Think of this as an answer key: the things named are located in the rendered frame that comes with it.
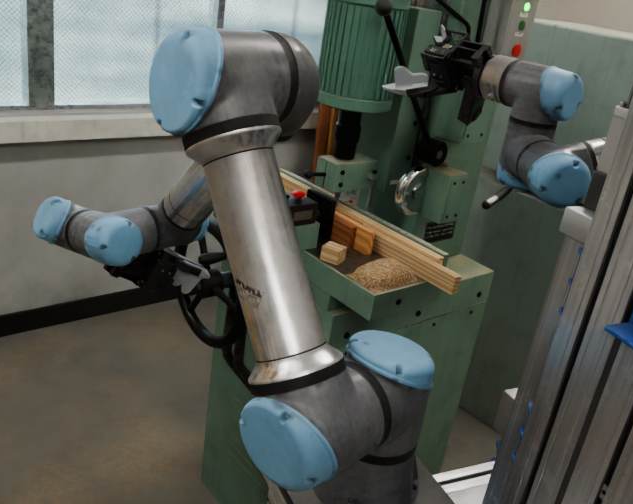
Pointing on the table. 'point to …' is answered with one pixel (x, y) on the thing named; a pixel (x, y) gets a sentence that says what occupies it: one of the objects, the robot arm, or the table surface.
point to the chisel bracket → (345, 172)
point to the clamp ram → (323, 211)
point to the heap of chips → (383, 275)
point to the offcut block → (333, 253)
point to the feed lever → (431, 148)
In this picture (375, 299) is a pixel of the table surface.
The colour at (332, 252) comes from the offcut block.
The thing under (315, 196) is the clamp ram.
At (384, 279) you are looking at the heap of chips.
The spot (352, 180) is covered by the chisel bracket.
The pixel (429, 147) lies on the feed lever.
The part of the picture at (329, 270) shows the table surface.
